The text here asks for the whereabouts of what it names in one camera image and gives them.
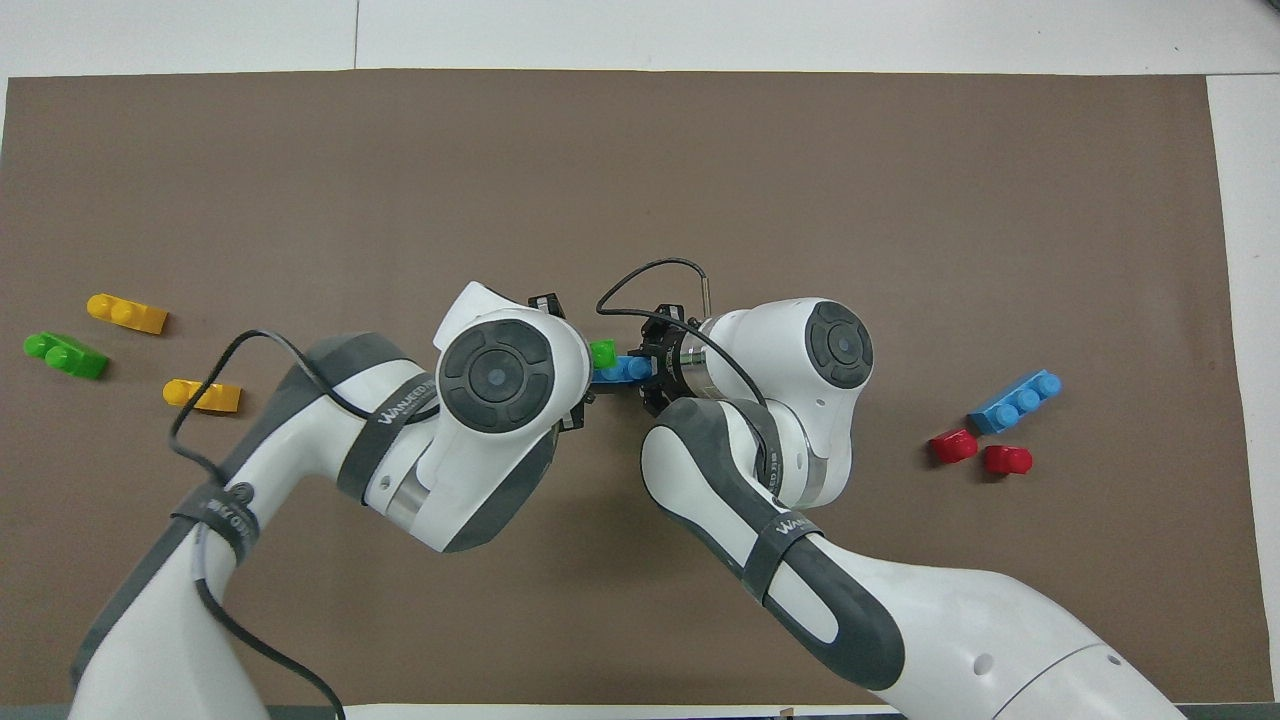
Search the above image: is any yellow two-stud toy block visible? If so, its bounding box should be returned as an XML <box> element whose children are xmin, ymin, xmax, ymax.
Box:
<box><xmin>86</xmin><ymin>292</ymin><xmax>170</xmax><ymax>336</ymax></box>
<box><xmin>162</xmin><ymin>378</ymin><xmax>243</xmax><ymax>415</ymax></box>

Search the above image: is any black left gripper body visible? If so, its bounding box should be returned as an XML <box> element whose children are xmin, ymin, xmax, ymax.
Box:
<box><xmin>526</xmin><ymin>292</ymin><xmax>599</xmax><ymax>434</ymax></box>

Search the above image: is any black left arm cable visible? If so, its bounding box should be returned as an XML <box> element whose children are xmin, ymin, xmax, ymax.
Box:
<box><xmin>168</xmin><ymin>328</ymin><xmax>443</xmax><ymax>720</ymax></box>

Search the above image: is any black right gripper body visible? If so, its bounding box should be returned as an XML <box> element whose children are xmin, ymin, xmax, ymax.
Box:
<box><xmin>650</xmin><ymin>302</ymin><xmax>703</xmax><ymax>413</ymax></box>

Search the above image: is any brown table mat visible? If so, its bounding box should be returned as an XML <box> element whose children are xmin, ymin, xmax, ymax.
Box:
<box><xmin>0</xmin><ymin>68</ymin><xmax>1277</xmax><ymax>707</ymax></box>

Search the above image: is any blue three-stud toy block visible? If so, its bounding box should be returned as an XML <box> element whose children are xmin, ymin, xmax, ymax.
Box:
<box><xmin>967</xmin><ymin>369</ymin><xmax>1063</xmax><ymax>435</ymax></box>
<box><xmin>591</xmin><ymin>354</ymin><xmax>657</xmax><ymax>387</ymax></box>

